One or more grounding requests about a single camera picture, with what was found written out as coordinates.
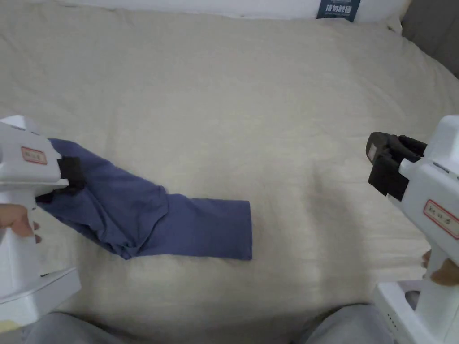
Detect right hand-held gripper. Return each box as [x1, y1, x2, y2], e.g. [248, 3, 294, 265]
[365, 114, 459, 344]

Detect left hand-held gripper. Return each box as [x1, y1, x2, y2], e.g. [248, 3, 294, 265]
[0, 114, 86, 328]

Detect dark blue shirt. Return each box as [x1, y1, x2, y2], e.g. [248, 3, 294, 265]
[37, 138, 253, 262]

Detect person's left hand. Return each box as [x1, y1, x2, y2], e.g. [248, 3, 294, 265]
[0, 203, 42, 245]

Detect person's right hand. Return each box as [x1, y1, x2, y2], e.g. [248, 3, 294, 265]
[422, 250, 459, 286]

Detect grey padded headboard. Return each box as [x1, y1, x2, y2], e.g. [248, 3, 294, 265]
[400, 0, 459, 82]

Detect dark blue label card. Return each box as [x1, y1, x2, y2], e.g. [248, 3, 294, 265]
[316, 0, 356, 23]

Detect bed with beige sheet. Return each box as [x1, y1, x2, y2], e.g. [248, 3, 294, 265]
[0, 0, 459, 339]

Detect person's legs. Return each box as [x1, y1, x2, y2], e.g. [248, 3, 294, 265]
[21, 304, 395, 344]

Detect white pillow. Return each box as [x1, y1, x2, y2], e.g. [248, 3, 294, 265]
[111, 0, 405, 23]

